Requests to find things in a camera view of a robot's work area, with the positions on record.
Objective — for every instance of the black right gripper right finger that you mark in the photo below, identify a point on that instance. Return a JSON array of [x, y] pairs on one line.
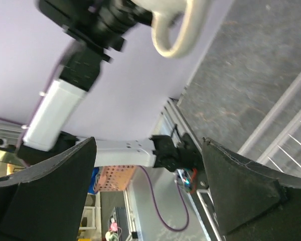
[[251, 201]]

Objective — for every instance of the white wire dish rack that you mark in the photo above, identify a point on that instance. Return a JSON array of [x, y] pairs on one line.
[[276, 142]]

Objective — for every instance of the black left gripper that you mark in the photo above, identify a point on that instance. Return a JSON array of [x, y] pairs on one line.
[[98, 25]]

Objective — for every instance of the cream ceramic mug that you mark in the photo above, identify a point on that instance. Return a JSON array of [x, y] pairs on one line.
[[176, 24]]

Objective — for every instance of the orange perforated basket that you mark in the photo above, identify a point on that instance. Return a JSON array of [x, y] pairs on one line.
[[113, 178]]

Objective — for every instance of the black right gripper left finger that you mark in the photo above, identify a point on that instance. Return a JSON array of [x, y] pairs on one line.
[[46, 201]]

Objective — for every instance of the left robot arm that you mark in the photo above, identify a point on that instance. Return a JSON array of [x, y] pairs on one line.
[[70, 82]]

